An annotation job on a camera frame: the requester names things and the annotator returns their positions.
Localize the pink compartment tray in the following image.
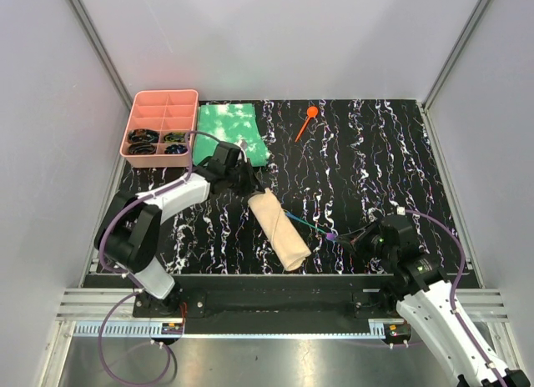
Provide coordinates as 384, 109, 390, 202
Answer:
119, 89, 199, 168

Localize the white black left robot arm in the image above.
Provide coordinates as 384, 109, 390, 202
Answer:
93, 140, 265, 317

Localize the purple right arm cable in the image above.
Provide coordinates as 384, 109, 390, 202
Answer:
402, 209, 518, 387

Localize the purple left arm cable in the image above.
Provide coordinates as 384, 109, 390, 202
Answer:
97, 130, 222, 383

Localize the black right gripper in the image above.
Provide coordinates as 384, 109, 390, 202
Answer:
335, 218, 396, 264

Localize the dark coiled band bottom-left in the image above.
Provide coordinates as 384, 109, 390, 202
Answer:
127, 143, 157, 156

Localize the beige cloth napkin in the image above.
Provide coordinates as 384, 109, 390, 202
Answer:
248, 188, 311, 271

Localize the yellow green coiled band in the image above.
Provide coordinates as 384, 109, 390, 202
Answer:
162, 131, 185, 143

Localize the green white tie-dye cloth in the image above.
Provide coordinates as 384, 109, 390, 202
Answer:
191, 103, 271, 168

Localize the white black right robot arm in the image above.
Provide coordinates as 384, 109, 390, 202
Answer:
327, 213, 531, 386

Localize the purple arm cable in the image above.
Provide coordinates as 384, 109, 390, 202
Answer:
97, 130, 222, 383
402, 209, 518, 387

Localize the aluminium front frame rail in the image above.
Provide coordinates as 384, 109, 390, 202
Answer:
56, 286, 512, 338

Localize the teal plastic utensil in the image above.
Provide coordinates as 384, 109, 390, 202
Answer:
285, 211, 328, 234

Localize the orange plastic spoon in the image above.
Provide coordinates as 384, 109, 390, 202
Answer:
295, 106, 319, 143

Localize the dark coiled band top-left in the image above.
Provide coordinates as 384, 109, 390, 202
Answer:
128, 128, 159, 144

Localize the blue coiled band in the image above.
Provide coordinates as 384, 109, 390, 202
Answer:
164, 143, 188, 155

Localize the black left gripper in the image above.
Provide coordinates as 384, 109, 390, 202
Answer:
224, 158, 265, 199

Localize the black marble pattern mat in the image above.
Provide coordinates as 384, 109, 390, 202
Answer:
95, 98, 473, 275

